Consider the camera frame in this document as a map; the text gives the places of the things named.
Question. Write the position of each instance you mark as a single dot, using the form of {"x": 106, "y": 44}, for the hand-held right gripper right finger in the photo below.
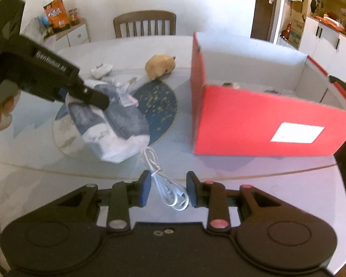
{"x": 191, "y": 189}

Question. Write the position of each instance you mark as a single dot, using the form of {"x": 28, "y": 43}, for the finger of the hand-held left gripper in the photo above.
{"x": 95, "y": 99}

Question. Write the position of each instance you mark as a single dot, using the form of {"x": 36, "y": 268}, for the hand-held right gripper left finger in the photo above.
{"x": 145, "y": 187}

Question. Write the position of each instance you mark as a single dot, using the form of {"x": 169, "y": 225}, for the white wrapper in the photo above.
{"x": 101, "y": 70}

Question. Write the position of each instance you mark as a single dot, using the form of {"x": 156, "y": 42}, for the white and grey-blue bag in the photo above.
{"x": 118, "y": 127}

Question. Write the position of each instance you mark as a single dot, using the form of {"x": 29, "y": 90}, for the beige plush toy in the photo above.
{"x": 160, "y": 65}

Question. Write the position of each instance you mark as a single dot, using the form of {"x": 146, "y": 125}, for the red cardboard box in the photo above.
{"x": 248, "y": 121}

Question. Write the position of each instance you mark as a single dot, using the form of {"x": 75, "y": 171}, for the clear plastic bags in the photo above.
{"x": 34, "y": 28}

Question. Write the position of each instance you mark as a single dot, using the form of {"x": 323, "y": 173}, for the round glass turntable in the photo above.
{"x": 103, "y": 167}

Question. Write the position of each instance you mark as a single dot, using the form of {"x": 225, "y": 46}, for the orange snack bag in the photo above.
{"x": 56, "y": 14}

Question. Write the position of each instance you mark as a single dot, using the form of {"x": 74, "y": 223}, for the small white cabinet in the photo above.
{"x": 77, "y": 36}

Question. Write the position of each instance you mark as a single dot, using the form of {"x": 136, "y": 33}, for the dark speckled round mat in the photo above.
{"x": 158, "y": 106}

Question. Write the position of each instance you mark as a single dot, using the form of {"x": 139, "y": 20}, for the brown jar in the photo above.
{"x": 73, "y": 17}

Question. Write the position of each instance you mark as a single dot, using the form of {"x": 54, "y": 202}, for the brown wooden chair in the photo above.
{"x": 144, "y": 16}

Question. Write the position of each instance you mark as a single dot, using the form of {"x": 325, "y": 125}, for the red toy figure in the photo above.
{"x": 287, "y": 31}

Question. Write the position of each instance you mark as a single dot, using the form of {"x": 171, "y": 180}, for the dark brown door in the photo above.
{"x": 262, "y": 14}

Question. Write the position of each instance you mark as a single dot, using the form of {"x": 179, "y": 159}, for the printed cardboard box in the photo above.
{"x": 297, "y": 33}

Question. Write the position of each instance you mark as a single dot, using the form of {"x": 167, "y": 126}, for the orange flat package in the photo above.
{"x": 330, "y": 21}

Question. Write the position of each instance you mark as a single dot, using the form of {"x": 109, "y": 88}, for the white wall cabinet unit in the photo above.
{"x": 325, "y": 43}

